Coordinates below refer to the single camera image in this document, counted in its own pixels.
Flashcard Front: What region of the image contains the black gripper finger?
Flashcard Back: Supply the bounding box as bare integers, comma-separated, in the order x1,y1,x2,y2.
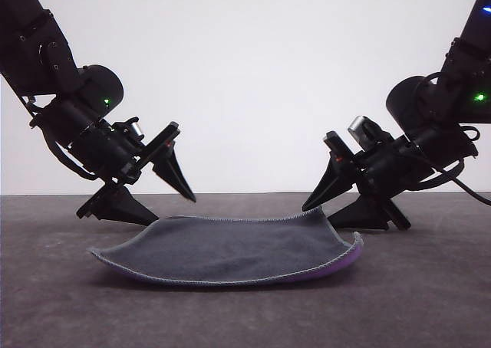
302,150,354,213
327,197,389,233
151,140,197,204
91,185,160,227

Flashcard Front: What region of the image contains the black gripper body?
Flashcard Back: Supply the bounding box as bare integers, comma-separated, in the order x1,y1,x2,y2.
324,130,435,232
70,120,181,219

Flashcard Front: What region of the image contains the purple towel with grey hem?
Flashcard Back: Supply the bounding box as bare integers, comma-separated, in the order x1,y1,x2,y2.
87,205,364,287

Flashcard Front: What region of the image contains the grey table cloth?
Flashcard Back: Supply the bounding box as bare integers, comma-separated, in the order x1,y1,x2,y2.
0,192,491,348

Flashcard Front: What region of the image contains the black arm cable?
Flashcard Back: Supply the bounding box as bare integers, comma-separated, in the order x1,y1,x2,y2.
28,94,101,182
416,125,491,207

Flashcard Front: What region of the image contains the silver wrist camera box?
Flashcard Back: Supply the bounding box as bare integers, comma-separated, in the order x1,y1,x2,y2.
347,115,384,149
124,117,146,140

